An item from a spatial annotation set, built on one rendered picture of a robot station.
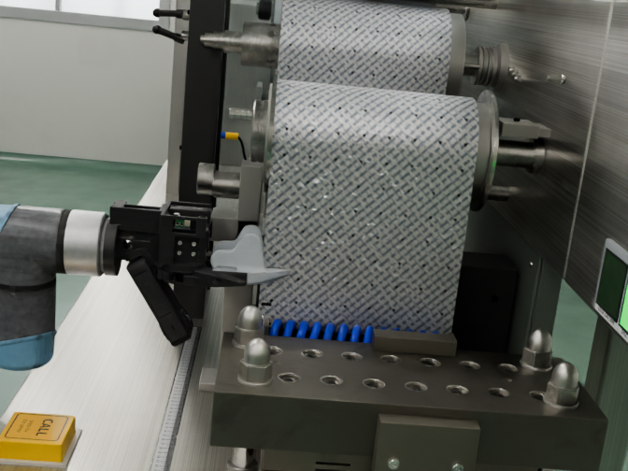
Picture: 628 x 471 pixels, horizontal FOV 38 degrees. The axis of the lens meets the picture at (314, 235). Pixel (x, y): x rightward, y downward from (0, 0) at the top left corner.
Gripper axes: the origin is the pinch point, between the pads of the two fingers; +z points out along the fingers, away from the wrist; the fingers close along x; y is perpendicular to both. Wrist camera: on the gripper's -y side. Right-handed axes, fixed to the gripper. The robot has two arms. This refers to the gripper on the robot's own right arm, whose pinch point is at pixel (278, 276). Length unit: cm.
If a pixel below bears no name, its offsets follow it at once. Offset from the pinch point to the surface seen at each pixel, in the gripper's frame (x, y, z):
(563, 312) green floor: 313, -109, 150
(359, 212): -0.2, 8.6, 8.7
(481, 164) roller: 0.4, 15.3, 22.3
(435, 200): -0.3, 10.8, 17.5
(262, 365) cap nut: -17.7, -3.9, -1.2
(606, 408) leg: 13, -20, 48
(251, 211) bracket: 7.0, 5.8, -3.8
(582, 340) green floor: 276, -109, 148
